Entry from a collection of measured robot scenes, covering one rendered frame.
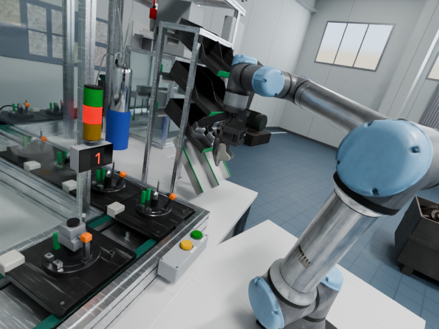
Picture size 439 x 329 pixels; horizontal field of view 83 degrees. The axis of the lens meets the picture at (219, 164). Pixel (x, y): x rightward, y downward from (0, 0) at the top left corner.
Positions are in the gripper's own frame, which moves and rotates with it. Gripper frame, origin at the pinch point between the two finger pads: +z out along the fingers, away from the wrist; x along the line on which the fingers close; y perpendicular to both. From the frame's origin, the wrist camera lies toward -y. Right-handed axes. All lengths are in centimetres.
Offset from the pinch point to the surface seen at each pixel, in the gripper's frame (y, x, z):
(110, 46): -127, 70, -29
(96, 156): -29.2, -24.5, 2.1
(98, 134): -29.3, -24.0, -4.8
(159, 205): -17.8, -4.0, 24.2
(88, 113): -30.7, -26.3, -10.8
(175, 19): -96, 100, -58
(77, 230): -17.9, -39.3, 15.4
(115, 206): -28.9, -15.5, 24.2
